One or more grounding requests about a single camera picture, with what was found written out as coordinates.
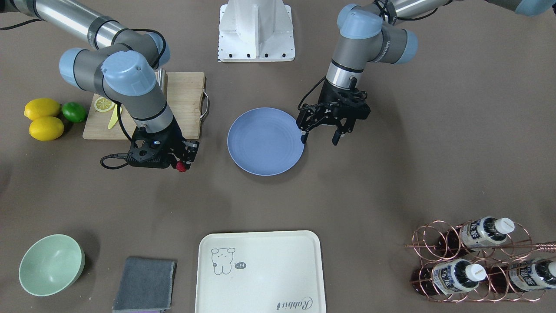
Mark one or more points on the yellow lemon lower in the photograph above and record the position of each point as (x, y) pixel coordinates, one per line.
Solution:
(46, 128)

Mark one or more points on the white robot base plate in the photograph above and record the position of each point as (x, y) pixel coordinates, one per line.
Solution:
(255, 31)

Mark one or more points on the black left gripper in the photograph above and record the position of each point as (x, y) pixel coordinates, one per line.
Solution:
(331, 98)

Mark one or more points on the yellow lemon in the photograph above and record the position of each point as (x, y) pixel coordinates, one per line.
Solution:
(42, 107)
(46, 128)

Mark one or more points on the dark drink bottle front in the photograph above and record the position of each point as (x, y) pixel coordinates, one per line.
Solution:
(447, 278)

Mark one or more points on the mint green bowl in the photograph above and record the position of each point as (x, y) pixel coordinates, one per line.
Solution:
(51, 265)

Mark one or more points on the dark drink bottle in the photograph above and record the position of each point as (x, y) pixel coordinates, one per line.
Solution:
(475, 235)
(531, 275)
(447, 278)

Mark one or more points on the grey folded cloth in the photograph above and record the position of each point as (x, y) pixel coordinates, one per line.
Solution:
(146, 286)

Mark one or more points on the cream rabbit tray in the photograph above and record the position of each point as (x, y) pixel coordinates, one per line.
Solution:
(260, 272)

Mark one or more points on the lemon half upper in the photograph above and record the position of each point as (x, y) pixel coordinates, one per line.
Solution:
(103, 105)

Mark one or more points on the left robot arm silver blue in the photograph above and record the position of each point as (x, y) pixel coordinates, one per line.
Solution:
(367, 34)

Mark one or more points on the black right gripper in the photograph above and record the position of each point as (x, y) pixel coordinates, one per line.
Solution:
(176, 138)

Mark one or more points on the yellow plastic knife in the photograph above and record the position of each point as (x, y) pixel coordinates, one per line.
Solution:
(114, 119)

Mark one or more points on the copper wire bottle rack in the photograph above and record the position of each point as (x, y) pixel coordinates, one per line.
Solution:
(519, 248)

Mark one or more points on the red strawberry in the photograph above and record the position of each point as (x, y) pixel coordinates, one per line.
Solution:
(182, 167)

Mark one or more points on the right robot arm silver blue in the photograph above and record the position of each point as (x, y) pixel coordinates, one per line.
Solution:
(121, 67)

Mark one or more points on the yellow lemon upper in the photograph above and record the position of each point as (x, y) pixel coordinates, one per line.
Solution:
(42, 107)

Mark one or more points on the green lime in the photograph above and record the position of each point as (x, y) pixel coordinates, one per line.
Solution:
(74, 112)

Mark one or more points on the blue round plate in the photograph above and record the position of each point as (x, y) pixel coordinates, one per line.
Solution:
(265, 141)

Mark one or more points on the steel muddler black tip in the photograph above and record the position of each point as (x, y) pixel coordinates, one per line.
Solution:
(162, 80)

